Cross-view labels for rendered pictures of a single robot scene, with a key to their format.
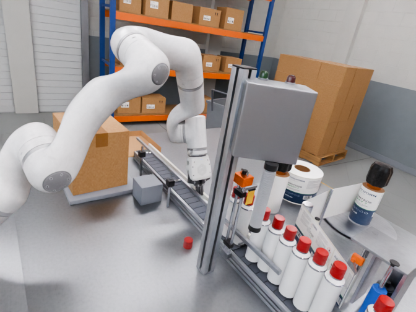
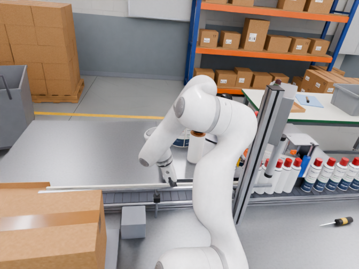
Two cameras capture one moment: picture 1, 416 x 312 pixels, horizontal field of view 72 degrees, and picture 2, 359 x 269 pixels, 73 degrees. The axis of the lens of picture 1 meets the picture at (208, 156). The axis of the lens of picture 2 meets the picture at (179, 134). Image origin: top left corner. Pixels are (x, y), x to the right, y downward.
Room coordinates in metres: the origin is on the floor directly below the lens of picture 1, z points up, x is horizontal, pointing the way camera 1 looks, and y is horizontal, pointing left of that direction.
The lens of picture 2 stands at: (0.63, 0.79, 1.75)
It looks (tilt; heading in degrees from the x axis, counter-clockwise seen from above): 31 degrees down; 298
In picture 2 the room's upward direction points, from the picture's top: 6 degrees clockwise
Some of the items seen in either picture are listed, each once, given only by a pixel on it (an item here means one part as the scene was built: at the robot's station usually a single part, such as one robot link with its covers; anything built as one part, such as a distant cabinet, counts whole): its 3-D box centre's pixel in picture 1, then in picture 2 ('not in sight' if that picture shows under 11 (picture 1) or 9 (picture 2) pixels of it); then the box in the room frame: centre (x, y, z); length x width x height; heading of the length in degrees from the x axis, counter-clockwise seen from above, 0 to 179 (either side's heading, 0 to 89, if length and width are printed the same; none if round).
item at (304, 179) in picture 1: (298, 181); (182, 129); (1.27, -0.46, 0.95); 0.20 x 0.20 x 0.14
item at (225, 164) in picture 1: (221, 184); (251, 166); (0.73, -0.05, 1.16); 0.04 x 0.04 x 0.67; 39
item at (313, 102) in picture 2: not in sight; (307, 100); (0.62, -2.19, 0.81); 0.32 x 0.24 x 0.01; 112
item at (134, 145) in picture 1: (131, 143); (5, 205); (1.63, 0.49, 0.85); 0.30 x 0.26 x 0.04; 39
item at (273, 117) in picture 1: (268, 120); (274, 112); (0.72, -0.14, 1.38); 0.17 x 0.10 x 0.19; 94
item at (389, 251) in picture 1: (387, 248); (301, 139); (0.59, -0.48, 1.14); 0.14 x 0.11 x 0.01; 39
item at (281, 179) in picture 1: (277, 179); (197, 138); (1.09, -0.31, 1.03); 0.09 x 0.09 x 0.30
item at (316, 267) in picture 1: (311, 279); (282, 175); (0.61, -0.34, 0.98); 0.05 x 0.05 x 0.20
